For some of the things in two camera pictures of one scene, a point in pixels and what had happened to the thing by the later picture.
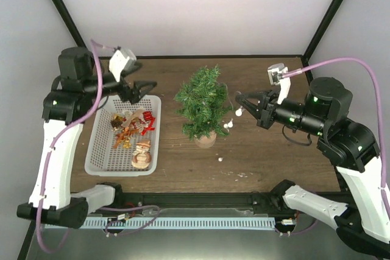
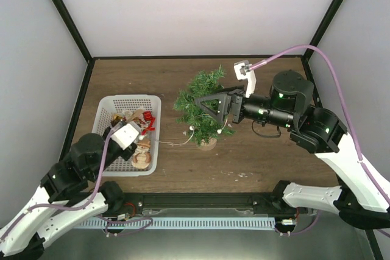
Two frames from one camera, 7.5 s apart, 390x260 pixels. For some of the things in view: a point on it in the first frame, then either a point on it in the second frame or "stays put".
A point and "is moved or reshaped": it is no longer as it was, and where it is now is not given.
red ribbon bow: [147, 116] stays put
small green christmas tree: [203, 102] stays put
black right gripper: [264, 112] to [226, 97]
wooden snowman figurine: [142, 157] stays put
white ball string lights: [238, 112] is moved or reshaped
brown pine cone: [117, 121] stays put
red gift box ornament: [147, 115] stays put
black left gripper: [134, 95] to [130, 153]
